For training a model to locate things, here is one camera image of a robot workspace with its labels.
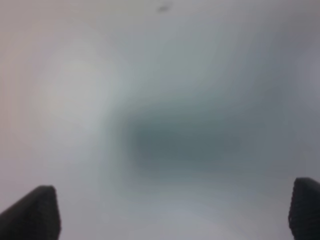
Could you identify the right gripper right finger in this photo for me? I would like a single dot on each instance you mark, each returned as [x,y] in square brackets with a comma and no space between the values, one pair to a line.
[304,211]

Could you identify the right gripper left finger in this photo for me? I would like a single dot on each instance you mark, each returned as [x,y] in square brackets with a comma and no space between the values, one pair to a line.
[35,216]

